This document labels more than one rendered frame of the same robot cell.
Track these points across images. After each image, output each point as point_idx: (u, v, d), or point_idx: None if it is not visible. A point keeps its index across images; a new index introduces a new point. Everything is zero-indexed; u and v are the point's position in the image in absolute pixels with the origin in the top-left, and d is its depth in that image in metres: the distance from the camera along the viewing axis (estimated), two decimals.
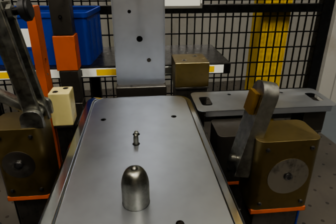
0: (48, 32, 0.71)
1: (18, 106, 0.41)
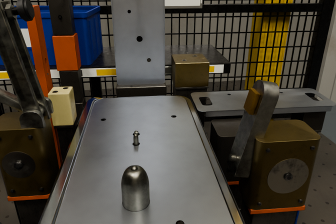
0: (48, 32, 0.71)
1: (18, 106, 0.41)
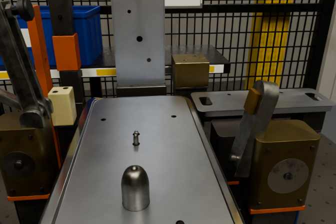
0: (48, 32, 0.71)
1: (18, 106, 0.41)
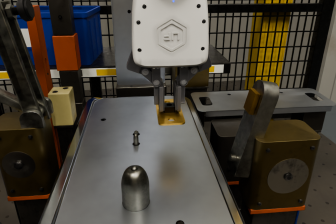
0: (48, 32, 0.71)
1: (18, 106, 0.41)
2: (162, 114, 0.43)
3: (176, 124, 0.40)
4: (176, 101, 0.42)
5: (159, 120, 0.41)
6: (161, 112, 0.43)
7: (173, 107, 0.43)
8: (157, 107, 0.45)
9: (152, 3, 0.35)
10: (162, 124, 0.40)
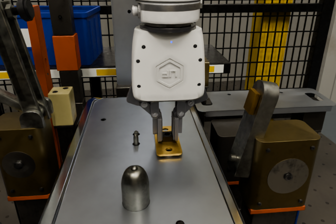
0: (48, 32, 0.71)
1: (18, 106, 0.41)
2: (160, 144, 0.45)
3: (173, 155, 0.42)
4: (173, 131, 0.44)
5: (157, 150, 0.43)
6: (159, 141, 0.45)
7: (171, 136, 0.45)
8: (155, 135, 0.47)
9: (151, 44, 0.37)
10: (160, 155, 0.42)
